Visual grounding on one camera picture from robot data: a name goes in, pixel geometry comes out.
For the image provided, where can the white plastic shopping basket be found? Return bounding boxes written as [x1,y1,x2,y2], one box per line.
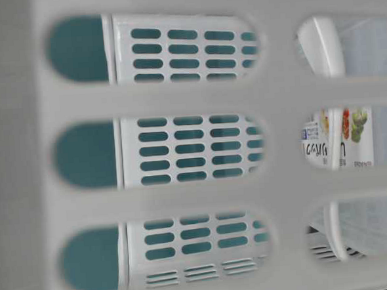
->
[0,0,387,290]

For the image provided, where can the white chinese spoon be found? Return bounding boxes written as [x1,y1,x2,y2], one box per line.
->
[297,16,346,78]

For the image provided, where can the clear plastic food container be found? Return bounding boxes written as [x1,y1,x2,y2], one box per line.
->
[297,16,387,262]

